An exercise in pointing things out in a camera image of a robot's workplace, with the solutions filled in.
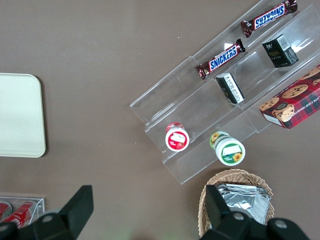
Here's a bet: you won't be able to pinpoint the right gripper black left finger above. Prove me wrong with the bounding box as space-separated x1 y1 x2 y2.
18 185 95 240

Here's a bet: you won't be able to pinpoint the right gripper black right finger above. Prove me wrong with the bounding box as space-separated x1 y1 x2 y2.
199 184 261 240

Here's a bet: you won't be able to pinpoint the light tan wicker basket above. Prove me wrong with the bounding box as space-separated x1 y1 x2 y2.
197 168 276 238

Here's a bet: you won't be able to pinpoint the beige rectangular tray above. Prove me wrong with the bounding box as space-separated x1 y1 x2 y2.
0 72 47 158

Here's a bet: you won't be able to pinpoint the silver foil packets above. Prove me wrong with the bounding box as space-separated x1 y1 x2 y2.
216 183 272 226

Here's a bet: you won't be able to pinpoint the clear acrylic bottle rack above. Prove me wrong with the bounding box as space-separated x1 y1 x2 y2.
0 196 46 230

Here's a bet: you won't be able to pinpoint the green lid yogurt cup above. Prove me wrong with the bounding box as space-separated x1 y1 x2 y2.
209 131 246 167

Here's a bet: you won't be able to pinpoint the red lid yogurt cup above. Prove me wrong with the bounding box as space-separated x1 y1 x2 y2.
164 121 190 153

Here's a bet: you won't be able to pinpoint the clear acrylic tiered stand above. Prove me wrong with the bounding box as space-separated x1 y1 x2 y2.
129 55 260 185
191 0 320 133

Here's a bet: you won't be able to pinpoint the small black carton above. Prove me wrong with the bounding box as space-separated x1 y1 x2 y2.
261 33 300 69
215 72 245 105

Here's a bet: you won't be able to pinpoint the red tartan cookie box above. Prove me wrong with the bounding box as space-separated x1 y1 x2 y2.
258 64 320 130

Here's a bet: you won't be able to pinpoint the Snickers chocolate bar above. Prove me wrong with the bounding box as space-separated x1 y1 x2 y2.
240 0 298 39
195 38 247 81

